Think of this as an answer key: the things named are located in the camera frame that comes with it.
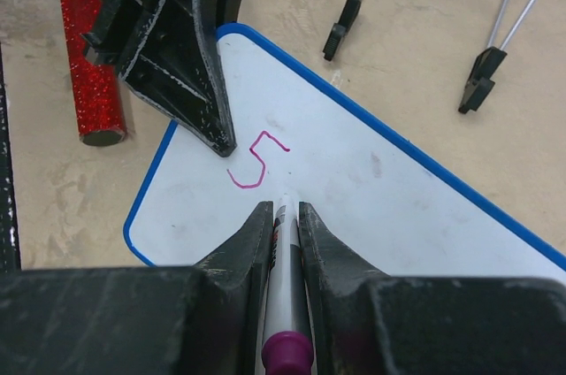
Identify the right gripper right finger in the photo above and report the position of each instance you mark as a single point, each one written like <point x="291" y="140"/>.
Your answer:
<point x="368" y="322"/>

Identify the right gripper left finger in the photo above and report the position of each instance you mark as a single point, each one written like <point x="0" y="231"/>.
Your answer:
<point x="197" y="319"/>

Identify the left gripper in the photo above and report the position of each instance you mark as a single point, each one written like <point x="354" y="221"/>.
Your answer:
<point x="166" y="52"/>

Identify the purple whiteboard marker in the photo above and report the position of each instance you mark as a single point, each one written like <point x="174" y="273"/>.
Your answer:
<point x="287" y="344"/>

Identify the blue framed whiteboard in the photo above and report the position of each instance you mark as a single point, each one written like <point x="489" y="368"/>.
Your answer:
<point x="299" y="136"/>

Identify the red glitter microphone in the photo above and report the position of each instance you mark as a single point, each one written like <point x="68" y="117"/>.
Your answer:
<point x="99" y="115"/>

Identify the black carrying case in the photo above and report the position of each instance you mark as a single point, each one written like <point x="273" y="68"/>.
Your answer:
<point x="10" y="251"/>

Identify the wire whiteboard stand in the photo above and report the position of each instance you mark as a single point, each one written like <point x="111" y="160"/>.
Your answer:
<point x="486" y="55"/>

